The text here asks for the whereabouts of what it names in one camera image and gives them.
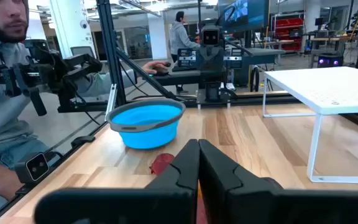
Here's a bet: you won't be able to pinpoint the standing person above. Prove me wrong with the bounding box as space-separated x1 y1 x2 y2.
168 11 201 94

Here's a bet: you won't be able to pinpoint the black computer mouse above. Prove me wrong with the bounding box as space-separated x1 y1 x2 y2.
154 62 172 77

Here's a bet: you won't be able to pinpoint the black box white labels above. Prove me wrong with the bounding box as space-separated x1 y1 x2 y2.
177 47 198 68
224 47 244 70

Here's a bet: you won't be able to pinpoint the person's hand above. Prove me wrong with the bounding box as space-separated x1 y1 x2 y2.
141 60 171 75

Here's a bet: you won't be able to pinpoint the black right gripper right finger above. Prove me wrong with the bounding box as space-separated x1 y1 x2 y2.
198 139 358 224

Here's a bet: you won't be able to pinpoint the dark red pepper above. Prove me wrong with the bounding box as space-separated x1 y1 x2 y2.
149 152 175 176

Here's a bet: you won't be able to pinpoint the blue collapsible bowl grey rim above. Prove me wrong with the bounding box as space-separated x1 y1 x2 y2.
105 98 186 150

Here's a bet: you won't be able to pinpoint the computer monitor blue screen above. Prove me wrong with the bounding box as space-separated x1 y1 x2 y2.
218 0 270 33

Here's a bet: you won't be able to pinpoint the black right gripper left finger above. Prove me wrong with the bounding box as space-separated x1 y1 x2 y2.
34 139 200 224

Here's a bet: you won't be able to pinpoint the white perforated metal riser shelf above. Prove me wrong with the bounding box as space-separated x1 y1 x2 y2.
262 66 358 184

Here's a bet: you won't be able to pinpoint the table-level camera box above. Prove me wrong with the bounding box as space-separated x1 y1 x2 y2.
14 151 52 185

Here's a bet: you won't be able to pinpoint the computer tower purple lights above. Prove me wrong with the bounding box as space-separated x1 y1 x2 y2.
317 53 344 68

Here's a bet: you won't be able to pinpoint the red storage bin rack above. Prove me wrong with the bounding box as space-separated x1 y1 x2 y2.
270 12 306 52

